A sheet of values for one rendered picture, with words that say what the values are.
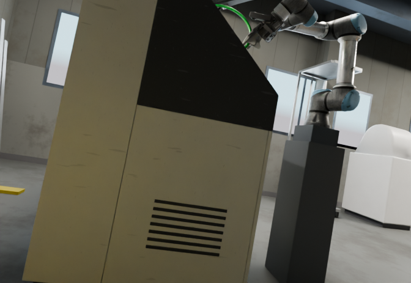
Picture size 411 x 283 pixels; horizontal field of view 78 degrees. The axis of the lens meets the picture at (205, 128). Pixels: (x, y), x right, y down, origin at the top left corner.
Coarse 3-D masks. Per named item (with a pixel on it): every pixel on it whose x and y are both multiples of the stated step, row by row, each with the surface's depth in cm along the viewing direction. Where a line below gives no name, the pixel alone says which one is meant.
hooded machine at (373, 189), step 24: (360, 144) 400; (384, 144) 363; (408, 144) 362; (360, 168) 388; (384, 168) 353; (408, 168) 352; (360, 192) 380; (384, 192) 346; (408, 192) 352; (360, 216) 377; (384, 216) 340; (408, 216) 352
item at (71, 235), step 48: (96, 0) 100; (144, 0) 103; (96, 48) 99; (144, 48) 102; (96, 96) 99; (96, 144) 99; (48, 192) 96; (96, 192) 98; (48, 240) 95; (96, 240) 98
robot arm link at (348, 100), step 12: (336, 24) 145; (348, 24) 139; (360, 24) 137; (336, 36) 148; (348, 36) 139; (360, 36) 140; (348, 48) 140; (348, 60) 140; (348, 72) 140; (336, 84) 144; (348, 84) 139; (336, 96) 142; (348, 96) 136; (336, 108) 143; (348, 108) 138
